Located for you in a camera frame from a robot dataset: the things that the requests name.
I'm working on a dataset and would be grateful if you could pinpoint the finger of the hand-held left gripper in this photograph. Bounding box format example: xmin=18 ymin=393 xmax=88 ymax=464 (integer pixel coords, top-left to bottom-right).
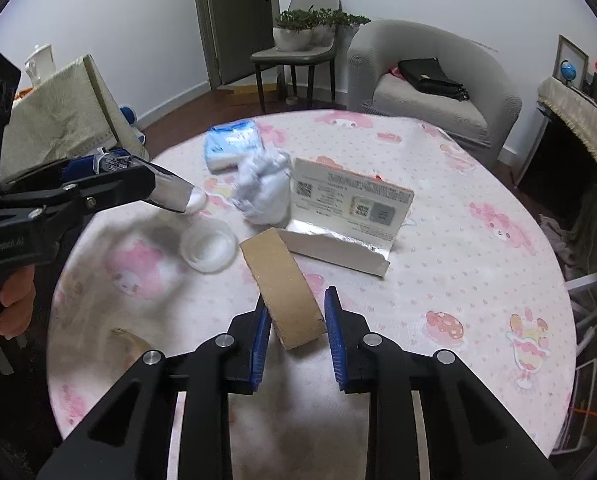
xmin=28 ymin=165 xmax=158 ymax=227
xmin=0 ymin=155 xmax=100 ymax=197

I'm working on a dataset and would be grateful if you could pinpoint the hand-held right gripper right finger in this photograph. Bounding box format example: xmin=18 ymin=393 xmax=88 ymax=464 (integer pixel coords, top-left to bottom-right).
xmin=323 ymin=286 xmax=552 ymax=480

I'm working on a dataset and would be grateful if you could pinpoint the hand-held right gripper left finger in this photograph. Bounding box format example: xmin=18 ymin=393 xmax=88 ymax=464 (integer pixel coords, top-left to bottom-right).
xmin=36 ymin=296 xmax=274 ymax=480

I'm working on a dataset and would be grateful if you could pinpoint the clear plastic wrapper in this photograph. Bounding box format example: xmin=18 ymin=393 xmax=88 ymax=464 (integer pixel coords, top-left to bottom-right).
xmin=92 ymin=150 xmax=206 ymax=215

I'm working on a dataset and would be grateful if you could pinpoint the brown cardboard tape core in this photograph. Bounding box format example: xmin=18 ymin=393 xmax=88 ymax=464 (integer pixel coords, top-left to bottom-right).
xmin=239 ymin=227 xmax=327 ymax=351

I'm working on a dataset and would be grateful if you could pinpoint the clear plastic cup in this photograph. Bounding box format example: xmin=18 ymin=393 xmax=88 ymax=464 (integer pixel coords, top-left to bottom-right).
xmin=180 ymin=217 xmax=238 ymax=274

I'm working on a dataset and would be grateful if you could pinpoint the blue tissue packet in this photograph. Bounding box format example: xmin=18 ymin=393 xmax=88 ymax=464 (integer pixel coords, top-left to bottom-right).
xmin=203 ymin=120 xmax=265 ymax=175

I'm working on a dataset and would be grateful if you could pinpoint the white paper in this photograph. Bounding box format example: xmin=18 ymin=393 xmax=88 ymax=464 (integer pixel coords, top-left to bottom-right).
xmin=232 ymin=149 xmax=294 ymax=226

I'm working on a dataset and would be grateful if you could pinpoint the person's left hand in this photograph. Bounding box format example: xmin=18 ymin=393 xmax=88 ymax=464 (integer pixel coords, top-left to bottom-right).
xmin=0 ymin=262 xmax=37 ymax=360

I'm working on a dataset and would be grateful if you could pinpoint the beige tablecloth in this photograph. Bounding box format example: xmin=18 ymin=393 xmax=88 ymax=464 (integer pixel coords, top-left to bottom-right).
xmin=0 ymin=54 xmax=149 ymax=183

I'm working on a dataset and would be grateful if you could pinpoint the white teapot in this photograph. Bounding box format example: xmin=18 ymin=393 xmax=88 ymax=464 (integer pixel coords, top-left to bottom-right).
xmin=24 ymin=43 xmax=54 ymax=83

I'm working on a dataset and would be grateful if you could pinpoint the pink printed tablecloth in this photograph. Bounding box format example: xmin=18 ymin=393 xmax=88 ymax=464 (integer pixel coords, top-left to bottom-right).
xmin=46 ymin=110 xmax=579 ymax=480

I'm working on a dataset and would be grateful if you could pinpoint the torn white carton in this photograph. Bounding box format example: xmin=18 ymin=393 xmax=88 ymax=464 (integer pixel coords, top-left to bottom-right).
xmin=283 ymin=156 xmax=415 ymax=278

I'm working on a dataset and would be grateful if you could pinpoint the grey door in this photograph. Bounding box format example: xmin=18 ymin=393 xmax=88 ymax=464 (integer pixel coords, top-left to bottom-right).
xmin=191 ymin=0 xmax=279 ymax=93

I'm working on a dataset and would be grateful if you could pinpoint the potted plant white pot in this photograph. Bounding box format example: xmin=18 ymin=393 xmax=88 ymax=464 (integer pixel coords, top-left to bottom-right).
xmin=272 ymin=10 xmax=315 ymax=52
xmin=311 ymin=8 xmax=372 ymax=47

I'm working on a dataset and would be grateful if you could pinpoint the grey chair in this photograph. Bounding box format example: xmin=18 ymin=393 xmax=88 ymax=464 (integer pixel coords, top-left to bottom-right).
xmin=251 ymin=0 xmax=343 ymax=113

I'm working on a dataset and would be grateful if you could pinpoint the black bag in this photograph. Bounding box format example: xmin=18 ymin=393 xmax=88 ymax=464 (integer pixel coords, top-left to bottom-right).
xmin=397 ymin=57 xmax=470 ymax=102

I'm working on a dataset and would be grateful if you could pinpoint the grey armchair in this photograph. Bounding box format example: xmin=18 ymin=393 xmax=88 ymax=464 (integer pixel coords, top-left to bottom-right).
xmin=347 ymin=19 xmax=523 ymax=170

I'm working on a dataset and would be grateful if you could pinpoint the beige lace desk cloth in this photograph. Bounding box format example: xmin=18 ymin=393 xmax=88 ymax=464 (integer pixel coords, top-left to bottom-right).
xmin=537 ymin=76 xmax=597 ymax=196

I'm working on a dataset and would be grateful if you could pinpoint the picture frame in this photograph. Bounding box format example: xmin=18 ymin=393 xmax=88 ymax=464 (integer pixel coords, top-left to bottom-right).
xmin=556 ymin=35 xmax=590 ymax=89

